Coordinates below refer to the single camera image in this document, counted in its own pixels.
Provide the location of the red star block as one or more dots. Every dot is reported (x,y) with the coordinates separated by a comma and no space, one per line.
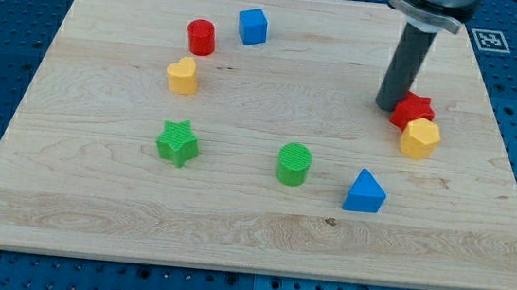
(410,108)

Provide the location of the wooden board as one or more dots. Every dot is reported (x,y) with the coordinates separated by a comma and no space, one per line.
(80,174)

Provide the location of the green cylinder block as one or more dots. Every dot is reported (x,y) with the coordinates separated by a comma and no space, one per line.
(294,161)

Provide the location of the green star block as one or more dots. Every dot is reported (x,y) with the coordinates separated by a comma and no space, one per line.
(177,143)

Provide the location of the blue triangle block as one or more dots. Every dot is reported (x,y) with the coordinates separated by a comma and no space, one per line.
(365,194)

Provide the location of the yellow hexagon block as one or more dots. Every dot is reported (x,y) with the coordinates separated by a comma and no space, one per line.
(420,138)

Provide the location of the white fiducial marker tag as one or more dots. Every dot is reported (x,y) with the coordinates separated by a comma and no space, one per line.
(490,40)

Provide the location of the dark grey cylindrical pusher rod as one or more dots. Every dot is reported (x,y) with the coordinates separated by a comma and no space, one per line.
(405,64)

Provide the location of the blue cube block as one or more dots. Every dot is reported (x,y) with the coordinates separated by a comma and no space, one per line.
(253,26)

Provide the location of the yellow heart block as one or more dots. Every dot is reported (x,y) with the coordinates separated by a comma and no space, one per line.
(182,76)

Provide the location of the red cylinder block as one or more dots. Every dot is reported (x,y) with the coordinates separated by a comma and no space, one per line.
(201,37)

